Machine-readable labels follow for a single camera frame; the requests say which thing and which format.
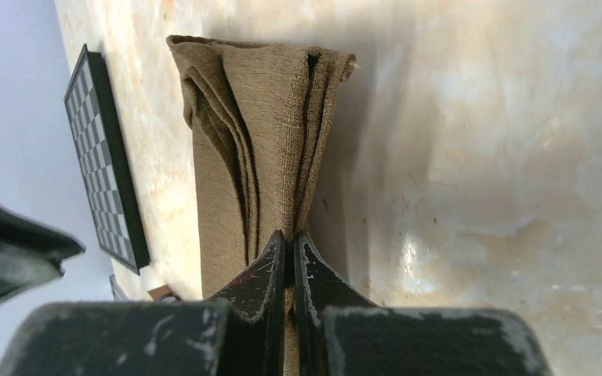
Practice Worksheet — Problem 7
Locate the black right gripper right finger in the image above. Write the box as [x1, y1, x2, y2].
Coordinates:
[293, 230, 376, 375]

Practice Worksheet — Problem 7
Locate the black white checkerboard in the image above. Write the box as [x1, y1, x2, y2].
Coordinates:
[63, 46, 151, 274]

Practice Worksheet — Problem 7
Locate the brown cloth napkin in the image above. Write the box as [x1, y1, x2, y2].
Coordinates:
[167, 35, 355, 375]

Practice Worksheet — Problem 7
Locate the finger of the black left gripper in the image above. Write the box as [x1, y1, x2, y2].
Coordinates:
[0, 206, 85, 304]

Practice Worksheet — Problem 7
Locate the small wooden block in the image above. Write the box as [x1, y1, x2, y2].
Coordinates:
[147, 284, 179, 302]

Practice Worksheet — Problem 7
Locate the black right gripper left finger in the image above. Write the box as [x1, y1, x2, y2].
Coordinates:
[208, 230, 287, 375]

